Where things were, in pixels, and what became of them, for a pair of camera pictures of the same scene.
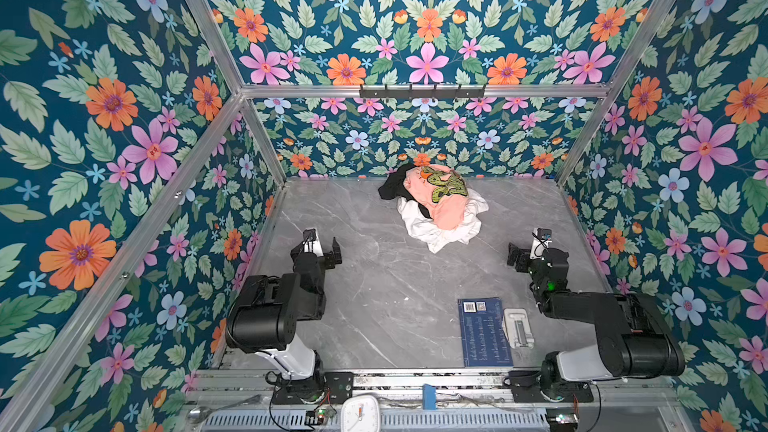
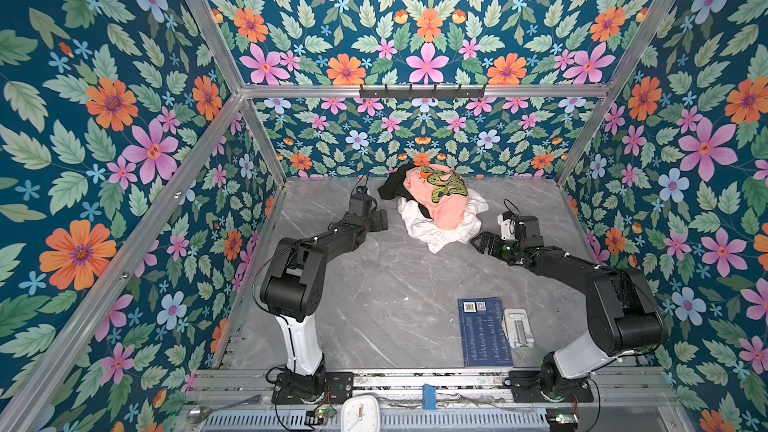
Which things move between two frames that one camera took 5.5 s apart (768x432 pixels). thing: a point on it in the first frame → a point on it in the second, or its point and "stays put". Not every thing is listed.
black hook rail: (419, 93) stays put
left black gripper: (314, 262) → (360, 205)
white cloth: (424, 228) stays put
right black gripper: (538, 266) → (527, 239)
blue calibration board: (484, 338) stays put
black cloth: (394, 187) stays put
